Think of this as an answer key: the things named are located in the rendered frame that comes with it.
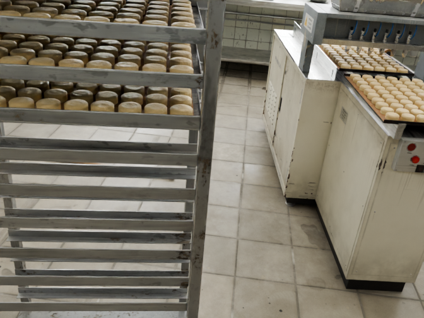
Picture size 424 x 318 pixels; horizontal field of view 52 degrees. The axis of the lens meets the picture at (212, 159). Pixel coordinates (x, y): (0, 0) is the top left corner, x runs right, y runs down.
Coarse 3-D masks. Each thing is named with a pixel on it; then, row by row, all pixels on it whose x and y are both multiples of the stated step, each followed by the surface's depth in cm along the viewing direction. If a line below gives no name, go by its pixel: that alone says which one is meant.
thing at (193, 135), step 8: (200, 48) 127; (200, 56) 128; (200, 104) 135; (192, 136) 140; (192, 184) 149; (184, 208) 153; (192, 208) 153; (184, 232) 158; (184, 248) 161; (184, 264) 165
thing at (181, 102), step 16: (0, 80) 107; (16, 80) 104; (32, 80) 104; (0, 96) 94; (16, 96) 100; (32, 96) 97; (48, 96) 97; (64, 96) 98; (80, 96) 98; (96, 96) 99; (112, 96) 99; (128, 96) 100; (144, 96) 107; (160, 96) 102; (176, 96) 103; (144, 112) 95; (160, 112) 94; (176, 112) 94; (192, 112) 100
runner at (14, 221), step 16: (0, 224) 101; (16, 224) 101; (32, 224) 101; (48, 224) 102; (64, 224) 102; (80, 224) 102; (96, 224) 103; (112, 224) 103; (128, 224) 103; (144, 224) 104; (160, 224) 104; (176, 224) 104
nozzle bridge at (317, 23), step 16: (304, 16) 244; (320, 16) 217; (336, 16) 217; (352, 16) 217; (368, 16) 217; (384, 16) 220; (400, 16) 224; (304, 32) 242; (320, 32) 220; (336, 32) 229; (368, 32) 229; (384, 32) 229; (400, 32) 229; (416, 32) 229; (304, 48) 239; (384, 48) 228; (400, 48) 228; (416, 48) 228; (304, 64) 239; (416, 64) 251
